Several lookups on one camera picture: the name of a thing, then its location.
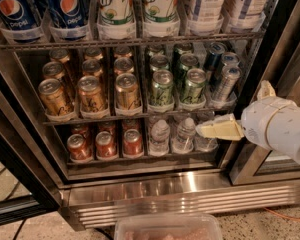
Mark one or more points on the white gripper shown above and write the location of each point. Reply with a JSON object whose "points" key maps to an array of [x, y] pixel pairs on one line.
{"points": [[259, 122]]}

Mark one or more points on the front right orange can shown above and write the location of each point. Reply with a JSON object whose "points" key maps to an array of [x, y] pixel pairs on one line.
{"points": [[132, 143]]}

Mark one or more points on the second row middle gold can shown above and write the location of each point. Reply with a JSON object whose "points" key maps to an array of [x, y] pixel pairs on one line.
{"points": [[93, 67]]}

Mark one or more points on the rear blue redbull can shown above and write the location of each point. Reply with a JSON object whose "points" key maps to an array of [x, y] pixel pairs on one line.
{"points": [[214, 53]]}

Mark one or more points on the second row left green can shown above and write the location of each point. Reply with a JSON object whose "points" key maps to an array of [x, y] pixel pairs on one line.
{"points": [[159, 62]]}

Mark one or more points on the pepsi bottle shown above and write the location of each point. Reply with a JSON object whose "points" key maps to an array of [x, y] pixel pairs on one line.
{"points": [[69, 18], [19, 15]]}

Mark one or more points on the left pepsi bottle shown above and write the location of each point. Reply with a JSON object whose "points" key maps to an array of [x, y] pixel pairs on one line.
{"points": [[19, 15]]}

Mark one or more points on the left white labelled bottle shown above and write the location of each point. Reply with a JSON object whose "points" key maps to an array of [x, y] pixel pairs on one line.
{"points": [[204, 16]]}

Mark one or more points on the right 7up bottle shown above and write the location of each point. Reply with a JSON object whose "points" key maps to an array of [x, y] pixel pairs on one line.
{"points": [[160, 16]]}

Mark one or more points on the second row left gold can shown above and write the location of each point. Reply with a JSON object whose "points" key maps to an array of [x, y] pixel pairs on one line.
{"points": [[57, 71]]}

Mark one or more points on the right pepsi bottle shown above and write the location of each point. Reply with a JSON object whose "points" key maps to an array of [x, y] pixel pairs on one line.
{"points": [[69, 18]]}

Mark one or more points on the front left orange can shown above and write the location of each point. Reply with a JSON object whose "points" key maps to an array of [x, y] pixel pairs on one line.
{"points": [[79, 148]]}

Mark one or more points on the clear plastic food container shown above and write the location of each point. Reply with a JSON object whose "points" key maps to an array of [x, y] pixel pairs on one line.
{"points": [[168, 227]]}

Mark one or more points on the second row right green can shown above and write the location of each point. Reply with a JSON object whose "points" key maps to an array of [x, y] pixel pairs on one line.
{"points": [[184, 64]]}

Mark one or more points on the front right gold can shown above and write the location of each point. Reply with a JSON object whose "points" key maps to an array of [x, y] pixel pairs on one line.
{"points": [[127, 91]]}

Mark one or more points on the front left green can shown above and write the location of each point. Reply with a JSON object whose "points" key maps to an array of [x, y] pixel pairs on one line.
{"points": [[161, 88]]}

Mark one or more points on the front middle gold can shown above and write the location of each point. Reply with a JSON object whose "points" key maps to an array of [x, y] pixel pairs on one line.
{"points": [[92, 95]]}

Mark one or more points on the left water bottle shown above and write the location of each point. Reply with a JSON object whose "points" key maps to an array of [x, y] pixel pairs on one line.
{"points": [[159, 138]]}

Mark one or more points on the wire shelf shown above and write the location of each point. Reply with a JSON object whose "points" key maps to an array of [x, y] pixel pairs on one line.
{"points": [[136, 116], [128, 42]]}

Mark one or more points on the water bottle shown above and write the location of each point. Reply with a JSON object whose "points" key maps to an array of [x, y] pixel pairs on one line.
{"points": [[183, 141], [201, 143], [159, 138]]}

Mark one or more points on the front right green can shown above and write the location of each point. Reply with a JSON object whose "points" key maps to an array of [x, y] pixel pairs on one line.
{"points": [[193, 86]]}

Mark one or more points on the middle wire shelf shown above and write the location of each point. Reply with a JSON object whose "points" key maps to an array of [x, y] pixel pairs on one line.
{"points": [[136, 116]]}

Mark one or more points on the orange can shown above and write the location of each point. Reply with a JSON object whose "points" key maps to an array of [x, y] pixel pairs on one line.
{"points": [[79, 148], [132, 143], [105, 146]]}

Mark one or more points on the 7up bottle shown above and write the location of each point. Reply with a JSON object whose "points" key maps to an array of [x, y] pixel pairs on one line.
{"points": [[116, 20], [160, 16]]}

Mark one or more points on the second row green can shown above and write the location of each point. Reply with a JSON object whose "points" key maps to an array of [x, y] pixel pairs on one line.
{"points": [[184, 64], [159, 62]]}

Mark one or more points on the right water bottle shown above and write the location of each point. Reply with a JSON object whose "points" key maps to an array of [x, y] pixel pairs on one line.
{"points": [[201, 143]]}

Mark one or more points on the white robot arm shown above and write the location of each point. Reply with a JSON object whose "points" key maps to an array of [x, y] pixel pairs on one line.
{"points": [[270, 122]]}

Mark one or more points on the second row gold can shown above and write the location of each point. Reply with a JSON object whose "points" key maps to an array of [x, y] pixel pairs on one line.
{"points": [[123, 65], [93, 67], [57, 71]]}

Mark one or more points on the upper wire shelf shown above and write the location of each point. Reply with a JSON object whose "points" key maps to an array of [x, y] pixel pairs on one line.
{"points": [[128, 42]]}

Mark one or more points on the white labelled bottle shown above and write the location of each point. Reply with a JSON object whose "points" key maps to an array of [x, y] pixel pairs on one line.
{"points": [[204, 16], [244, 15]]}

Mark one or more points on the left 7up bottle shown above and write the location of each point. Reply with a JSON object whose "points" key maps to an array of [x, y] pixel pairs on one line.
{"points": [[116, 20]]}

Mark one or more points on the front left gold can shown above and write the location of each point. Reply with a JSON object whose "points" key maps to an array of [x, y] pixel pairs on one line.
{"points": [[55, 98]]}

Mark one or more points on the second row right gold can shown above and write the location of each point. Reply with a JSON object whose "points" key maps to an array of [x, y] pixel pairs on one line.
{"points": [[123, 65]]}

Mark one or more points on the middle water bottle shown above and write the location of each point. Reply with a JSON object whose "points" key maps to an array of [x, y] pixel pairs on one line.
{"points": [[183, 141]]}

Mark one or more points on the front middle orange can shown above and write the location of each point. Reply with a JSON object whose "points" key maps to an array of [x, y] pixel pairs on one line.
{"points": [[105, 146]]}

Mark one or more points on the right white labelled bottle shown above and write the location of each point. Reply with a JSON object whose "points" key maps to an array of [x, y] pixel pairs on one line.
{"points": [[244, 15]]}

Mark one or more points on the silver redbull can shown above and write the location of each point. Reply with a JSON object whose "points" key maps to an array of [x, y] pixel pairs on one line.
{"points": [[227, 59], [229, 77]]}

